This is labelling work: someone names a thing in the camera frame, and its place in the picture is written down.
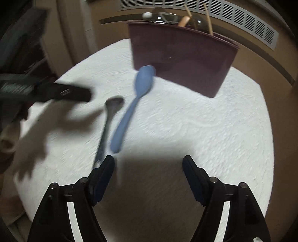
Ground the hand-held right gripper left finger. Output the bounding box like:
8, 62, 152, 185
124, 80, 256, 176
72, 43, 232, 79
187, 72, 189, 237
27, 155, 115, 242

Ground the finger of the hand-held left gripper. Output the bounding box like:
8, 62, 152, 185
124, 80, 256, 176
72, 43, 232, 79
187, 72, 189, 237
35, 82, 92, 103

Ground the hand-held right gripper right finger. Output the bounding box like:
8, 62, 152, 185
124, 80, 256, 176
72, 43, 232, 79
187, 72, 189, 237
182, 155, 272, 242

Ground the steel spoon with cutout handle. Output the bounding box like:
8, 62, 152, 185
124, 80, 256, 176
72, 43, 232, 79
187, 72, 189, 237
93, 95, 124, 169

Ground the blue plastic spoon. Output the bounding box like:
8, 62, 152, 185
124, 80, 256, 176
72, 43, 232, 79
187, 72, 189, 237
110, 65, 156, 153

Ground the purple plastic utensil holder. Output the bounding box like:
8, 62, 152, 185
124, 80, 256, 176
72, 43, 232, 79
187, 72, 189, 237
128, 22, 240, 98

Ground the wire loop handle metal spoon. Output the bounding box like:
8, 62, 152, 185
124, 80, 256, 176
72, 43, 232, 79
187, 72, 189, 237
152, 12, 179, 25

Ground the curved wooden spoon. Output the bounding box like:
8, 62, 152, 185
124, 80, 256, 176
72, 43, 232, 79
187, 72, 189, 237
178, 16, 192, 27

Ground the large smoky translucent spoon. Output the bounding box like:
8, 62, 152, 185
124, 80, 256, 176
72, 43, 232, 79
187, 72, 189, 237
190, 13, 208, 31

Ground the person's left hand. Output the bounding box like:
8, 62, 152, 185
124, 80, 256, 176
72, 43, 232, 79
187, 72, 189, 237
0, 121, 21, 154

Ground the white lace tablecloth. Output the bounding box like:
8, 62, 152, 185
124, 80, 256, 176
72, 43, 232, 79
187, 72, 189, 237
14, 38, 274, 242

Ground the dark clutter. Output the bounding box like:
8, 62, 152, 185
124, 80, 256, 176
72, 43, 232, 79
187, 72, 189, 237
0, 7, 50, 75

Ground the long grey vent grille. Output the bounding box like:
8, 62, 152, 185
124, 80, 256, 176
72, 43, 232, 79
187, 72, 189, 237
119, 0, 279, 50

